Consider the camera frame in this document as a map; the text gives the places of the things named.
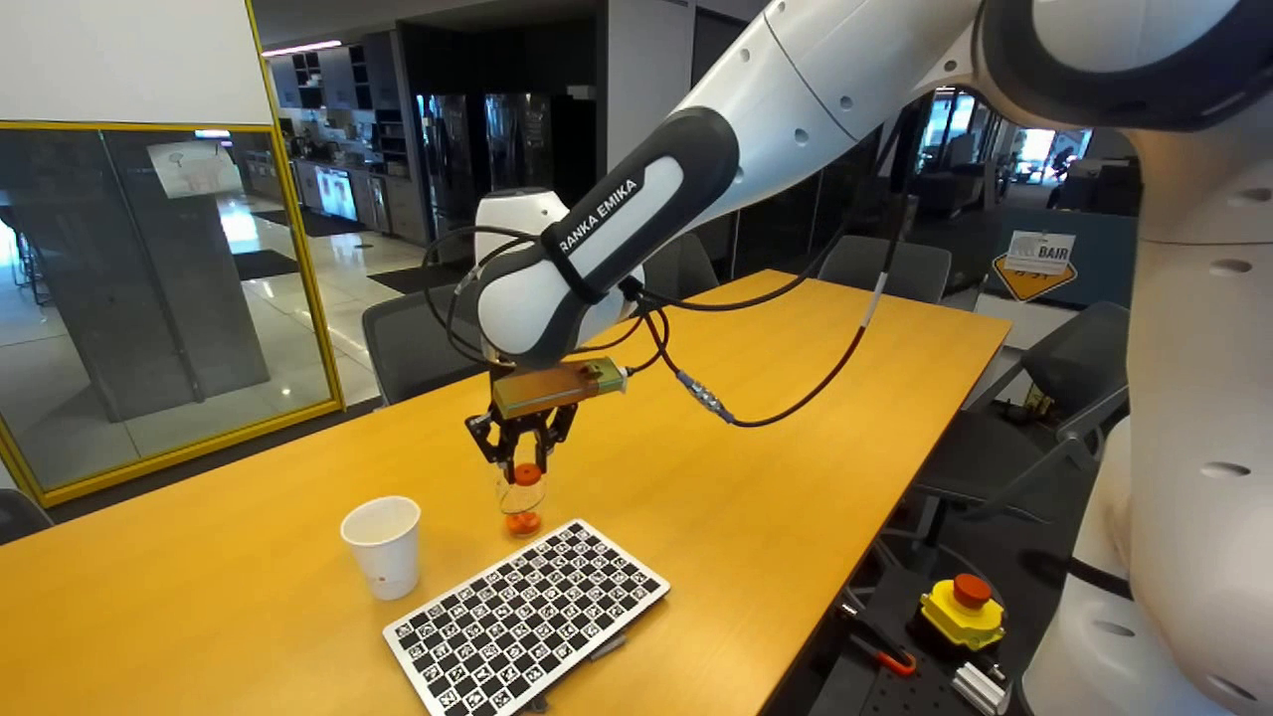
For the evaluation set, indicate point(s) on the black office chair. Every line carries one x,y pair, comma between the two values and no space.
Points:
1060,384

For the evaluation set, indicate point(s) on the glass pane yellow frame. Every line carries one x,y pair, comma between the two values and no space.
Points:
161,290

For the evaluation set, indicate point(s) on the silver metal block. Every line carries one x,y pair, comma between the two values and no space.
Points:
979,685

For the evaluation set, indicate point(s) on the white partition panel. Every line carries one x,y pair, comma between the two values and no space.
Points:
133,61

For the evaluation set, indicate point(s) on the yellow diamond sign white label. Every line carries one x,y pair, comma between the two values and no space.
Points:
1036,261

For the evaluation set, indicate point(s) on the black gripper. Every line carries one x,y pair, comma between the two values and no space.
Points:
528,424

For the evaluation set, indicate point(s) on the yellow red emergency stop button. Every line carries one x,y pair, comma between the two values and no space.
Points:
963,608

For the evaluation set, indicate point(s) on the tan wrist camera mount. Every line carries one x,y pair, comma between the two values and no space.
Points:
558,388

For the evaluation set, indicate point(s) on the white paper cup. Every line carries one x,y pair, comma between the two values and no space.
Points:
385,541

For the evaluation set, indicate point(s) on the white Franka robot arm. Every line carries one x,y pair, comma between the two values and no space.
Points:
821,81

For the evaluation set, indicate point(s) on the orange disc with hole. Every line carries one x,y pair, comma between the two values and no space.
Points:
523,531
523,513
528,474

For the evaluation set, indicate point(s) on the black white checker marker board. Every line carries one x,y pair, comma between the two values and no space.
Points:
532,620

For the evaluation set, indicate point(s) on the grey mesh office chair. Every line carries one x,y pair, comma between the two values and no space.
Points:
680,264
411,343
895,264

